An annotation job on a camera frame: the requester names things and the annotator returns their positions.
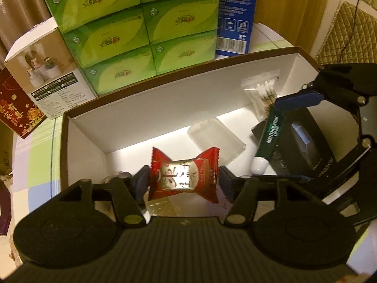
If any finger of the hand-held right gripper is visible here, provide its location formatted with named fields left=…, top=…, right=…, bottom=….
left=253, top=136, right=376, bottom=204
left=275, top=63, right=377, bottom=109

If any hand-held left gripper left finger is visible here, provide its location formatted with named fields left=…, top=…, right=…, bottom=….
left=60, top=165, right=151, bottom=227

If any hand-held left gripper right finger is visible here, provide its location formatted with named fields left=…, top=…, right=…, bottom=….
left=219, top=166, right=324, bottom=227

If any dark hair scrunchie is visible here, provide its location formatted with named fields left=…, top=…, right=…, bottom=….
left=102, top=170, right=133, bottom=183

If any bag of cotton swabs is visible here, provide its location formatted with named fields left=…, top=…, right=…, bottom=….
left=241, top=69, right=282, bottom=117

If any red candy packet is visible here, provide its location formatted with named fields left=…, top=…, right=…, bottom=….
left=147, top=146, right=221, bottom=204

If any clear plastic cup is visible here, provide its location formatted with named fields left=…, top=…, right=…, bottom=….
left=187, top=117, right=246, bottom=164

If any green lip balm tube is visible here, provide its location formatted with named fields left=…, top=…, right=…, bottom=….
left=250, top=106, right=285, bottom=175

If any black product box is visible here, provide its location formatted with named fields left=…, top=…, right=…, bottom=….
left=251, top=108, right=363, bottom=183

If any brown cardboard box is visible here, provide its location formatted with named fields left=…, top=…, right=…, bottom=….
left=60, top=46, right=366, bottom=227

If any checked cloth covered desktop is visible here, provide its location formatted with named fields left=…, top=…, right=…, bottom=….
left=0, top=18, right=324, bottom=242

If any chair with quilted cover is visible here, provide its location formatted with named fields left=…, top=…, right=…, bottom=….
left=314, top=0, right=377, bottom=65

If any golden brown curtain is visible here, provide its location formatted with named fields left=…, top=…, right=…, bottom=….
left=256, top=0, right=360, bottom=56

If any blue printed box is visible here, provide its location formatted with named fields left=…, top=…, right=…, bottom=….
left=215, top=0, right=259, bottom=56

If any dark red box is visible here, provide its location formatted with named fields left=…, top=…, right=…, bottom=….
left=0, top=181, right=12, bottom=236

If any stack of green tissue packs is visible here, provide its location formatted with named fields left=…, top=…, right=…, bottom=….
left=43, top=0, right=220, bottom=98

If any red tin box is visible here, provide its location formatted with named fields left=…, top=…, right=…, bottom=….
left=0, top=67, right=48, bottom=140

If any white product box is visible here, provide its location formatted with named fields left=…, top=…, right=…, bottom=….
left=4, top=16, right=99, bottom=121

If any beige striped curtain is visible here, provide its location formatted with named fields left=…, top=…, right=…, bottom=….
left=0, top=0, right=56, bottom=54

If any black power cable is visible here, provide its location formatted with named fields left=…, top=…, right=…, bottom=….
left=340, top=0, right=366, bottom=62

